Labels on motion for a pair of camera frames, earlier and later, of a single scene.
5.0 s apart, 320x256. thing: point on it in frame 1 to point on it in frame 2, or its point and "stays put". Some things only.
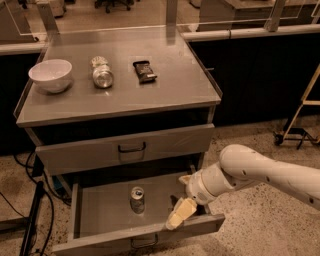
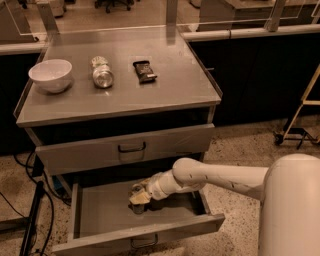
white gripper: (196, 188) to (154, 188)
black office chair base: (113, 3) stays put
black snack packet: (144, 71) stays put
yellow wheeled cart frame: (298, 135) stays put
